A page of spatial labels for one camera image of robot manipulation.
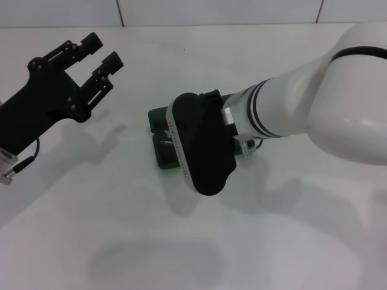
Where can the green glasses case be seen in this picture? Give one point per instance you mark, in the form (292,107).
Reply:
(157,121)

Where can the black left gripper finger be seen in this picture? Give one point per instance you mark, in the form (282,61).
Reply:
(113,63)
(90,43)

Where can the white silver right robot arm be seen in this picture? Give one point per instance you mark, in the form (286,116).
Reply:
(317,99)

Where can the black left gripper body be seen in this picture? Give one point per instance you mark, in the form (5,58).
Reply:
(39,102)

